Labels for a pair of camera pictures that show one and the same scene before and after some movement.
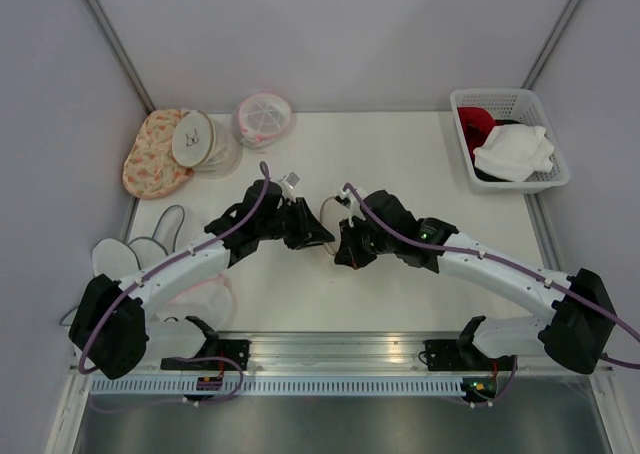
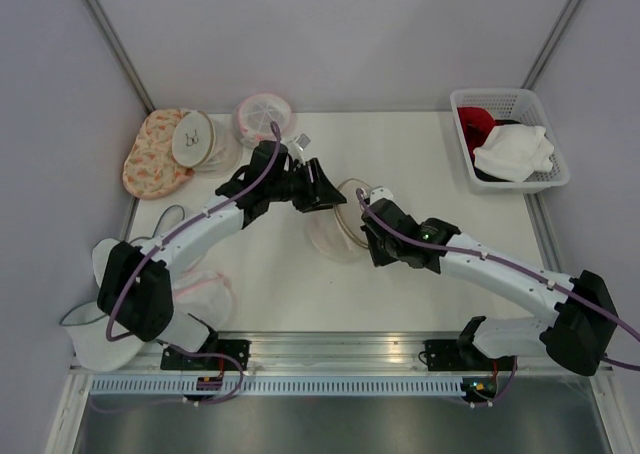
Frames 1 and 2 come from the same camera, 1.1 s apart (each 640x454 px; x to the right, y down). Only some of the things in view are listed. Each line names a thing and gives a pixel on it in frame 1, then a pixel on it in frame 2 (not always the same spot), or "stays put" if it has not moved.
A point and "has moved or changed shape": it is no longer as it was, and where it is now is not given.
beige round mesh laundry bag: x=320 y=214 has moved or changed shape
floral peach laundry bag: x=150 y=166 stays put
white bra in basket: x=515 y=152 stays put
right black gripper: x=349 y=253 → x=378 y=257
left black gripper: x=309 y=230 → x=321 y=194
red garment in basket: x=476 y=123 stays put
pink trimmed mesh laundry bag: x=260 y=119 stays put
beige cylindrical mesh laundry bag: x=201 y=143 stays put
